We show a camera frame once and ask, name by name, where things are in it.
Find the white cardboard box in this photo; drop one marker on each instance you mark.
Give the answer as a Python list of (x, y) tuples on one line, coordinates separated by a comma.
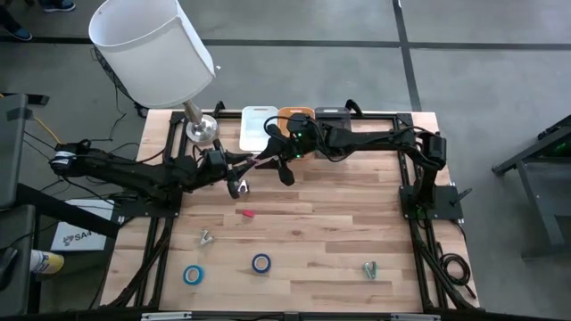
[(80, 238)]

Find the light blue tape roll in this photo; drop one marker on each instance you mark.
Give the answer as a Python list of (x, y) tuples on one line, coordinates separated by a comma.
[(185, 275)]

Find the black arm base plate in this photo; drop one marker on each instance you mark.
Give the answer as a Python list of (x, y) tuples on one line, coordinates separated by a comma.
[(446, 200), (147, 210)]

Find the grey cabinet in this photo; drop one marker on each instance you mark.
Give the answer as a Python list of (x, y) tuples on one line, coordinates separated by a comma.
[(11, 151)]

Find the person's shoe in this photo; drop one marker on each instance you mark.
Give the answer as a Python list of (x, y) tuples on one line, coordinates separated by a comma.
[(58, 5), (20, 32)]

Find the orange plastic bin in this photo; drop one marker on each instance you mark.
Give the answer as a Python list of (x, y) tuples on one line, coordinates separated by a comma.
[(282, 122)]

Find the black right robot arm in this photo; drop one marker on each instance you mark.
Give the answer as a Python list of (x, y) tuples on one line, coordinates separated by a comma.
[(379, 140)]

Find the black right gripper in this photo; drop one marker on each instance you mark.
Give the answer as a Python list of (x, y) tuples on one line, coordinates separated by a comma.
[(299, 142)]

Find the silver candlestick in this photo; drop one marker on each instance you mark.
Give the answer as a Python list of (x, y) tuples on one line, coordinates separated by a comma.
[(203, 129)]

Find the black aluminium table frame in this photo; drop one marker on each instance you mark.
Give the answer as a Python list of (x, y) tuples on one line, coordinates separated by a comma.
[(232, 115)]

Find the yellow white bottle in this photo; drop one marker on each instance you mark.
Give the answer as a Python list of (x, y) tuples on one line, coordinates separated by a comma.
[(47, 262)]

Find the grey translucent plastic bin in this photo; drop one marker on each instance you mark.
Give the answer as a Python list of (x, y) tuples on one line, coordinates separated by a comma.
[(332, 117)]

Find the silver metal bracket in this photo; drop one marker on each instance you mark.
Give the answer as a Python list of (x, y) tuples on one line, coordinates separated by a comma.
[(165, 316), (415, 317)]

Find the black metal beam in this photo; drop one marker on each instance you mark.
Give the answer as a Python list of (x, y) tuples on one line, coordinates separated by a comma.
[(67, 209)]

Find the silver binder clip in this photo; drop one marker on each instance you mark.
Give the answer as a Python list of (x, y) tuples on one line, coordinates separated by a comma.
[(205, 238)]

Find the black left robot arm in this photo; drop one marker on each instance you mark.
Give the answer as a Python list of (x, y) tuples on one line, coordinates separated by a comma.
[(134, 171)]

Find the green binder clip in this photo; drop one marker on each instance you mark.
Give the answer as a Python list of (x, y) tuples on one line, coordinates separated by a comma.
[(370, 269)]

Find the dark blue tape roll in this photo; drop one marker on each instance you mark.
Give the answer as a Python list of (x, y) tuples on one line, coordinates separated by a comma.
[(253, 263)]

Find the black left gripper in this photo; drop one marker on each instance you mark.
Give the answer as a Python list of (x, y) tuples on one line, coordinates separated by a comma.
[(216, 162)]

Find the black table clamp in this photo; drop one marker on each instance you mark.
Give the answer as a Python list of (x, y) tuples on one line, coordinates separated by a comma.
[(354, 106), (219, 108)]

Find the grey metal cart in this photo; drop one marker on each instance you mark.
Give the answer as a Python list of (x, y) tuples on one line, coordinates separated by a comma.
[(544, 178)]

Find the white plastic bin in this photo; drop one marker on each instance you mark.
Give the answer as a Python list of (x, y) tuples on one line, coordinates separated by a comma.
[(254, 129)]

